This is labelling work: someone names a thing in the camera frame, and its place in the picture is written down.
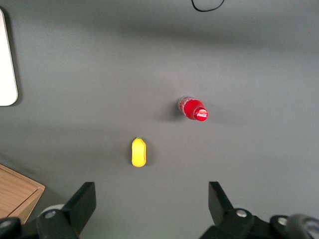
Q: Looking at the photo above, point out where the white rectangular tray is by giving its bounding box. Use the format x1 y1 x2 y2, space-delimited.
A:
0 8 19 107

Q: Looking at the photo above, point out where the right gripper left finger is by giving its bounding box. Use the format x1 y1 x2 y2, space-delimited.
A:
35 182 97 239

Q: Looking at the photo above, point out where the yellow lemon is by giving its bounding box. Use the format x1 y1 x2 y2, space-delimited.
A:
131 136 148 168

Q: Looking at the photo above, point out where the red cola bottle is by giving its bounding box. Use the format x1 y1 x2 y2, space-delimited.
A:
177 95 209 123

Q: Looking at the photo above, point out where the black looped table cable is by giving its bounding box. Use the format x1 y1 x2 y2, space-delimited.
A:
191 0 225 12

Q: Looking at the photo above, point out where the wooden drawer cabinet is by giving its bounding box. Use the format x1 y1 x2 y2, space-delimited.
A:
0 163 46 225

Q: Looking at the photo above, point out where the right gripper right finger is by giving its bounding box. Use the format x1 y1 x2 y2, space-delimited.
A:
198 181 270 239

